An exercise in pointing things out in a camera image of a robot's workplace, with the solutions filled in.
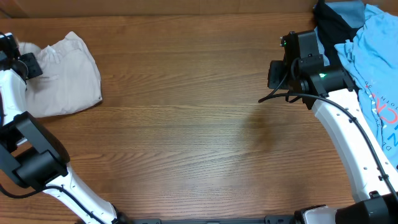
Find black garment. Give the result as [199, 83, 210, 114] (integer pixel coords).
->
[313, 0, 358, 65]

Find blue denim jeans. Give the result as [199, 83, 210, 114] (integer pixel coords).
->
[313, 1, 397, 75]

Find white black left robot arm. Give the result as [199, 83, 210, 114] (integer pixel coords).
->
[1, 33, 130, 223]

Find beige shorts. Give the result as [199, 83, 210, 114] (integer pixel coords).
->
[19, 31, 103, 118]

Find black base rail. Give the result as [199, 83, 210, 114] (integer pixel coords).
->
[129, 215, 302, 224]

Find light blue t-shirt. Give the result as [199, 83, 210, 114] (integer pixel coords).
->
[335, 4, 397, 168]

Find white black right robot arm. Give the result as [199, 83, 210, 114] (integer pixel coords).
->
[265, 30, 397, 224]

